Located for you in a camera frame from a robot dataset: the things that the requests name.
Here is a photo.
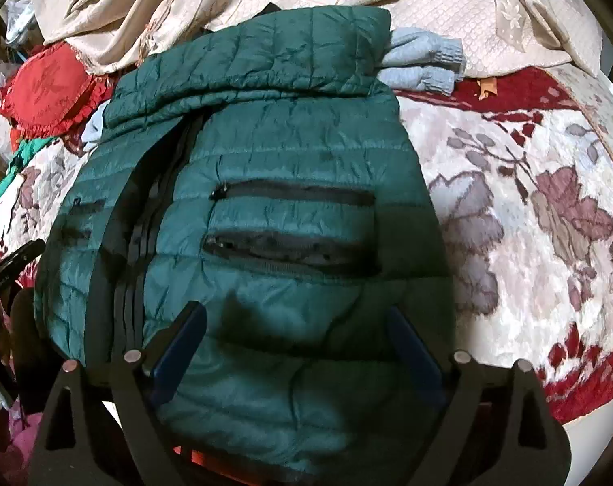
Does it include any dark green quilted jacket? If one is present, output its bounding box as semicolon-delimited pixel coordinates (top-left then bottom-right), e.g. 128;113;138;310
34;6;455;485

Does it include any green and white garment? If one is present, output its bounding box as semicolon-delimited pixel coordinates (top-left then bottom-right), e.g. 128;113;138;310
0;137;55;198

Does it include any red heart ruffled pillow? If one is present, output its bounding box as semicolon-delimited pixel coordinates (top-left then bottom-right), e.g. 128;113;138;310
0;42;115;139

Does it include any floral red white blanket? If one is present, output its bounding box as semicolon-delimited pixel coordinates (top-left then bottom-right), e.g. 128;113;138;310
13;72;613;424

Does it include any light blue knit sweater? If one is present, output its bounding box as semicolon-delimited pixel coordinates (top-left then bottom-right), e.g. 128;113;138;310
95;9;466;142

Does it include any beige embroidered bedspread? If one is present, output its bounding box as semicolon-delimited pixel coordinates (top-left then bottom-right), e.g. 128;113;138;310
30;0;602;78

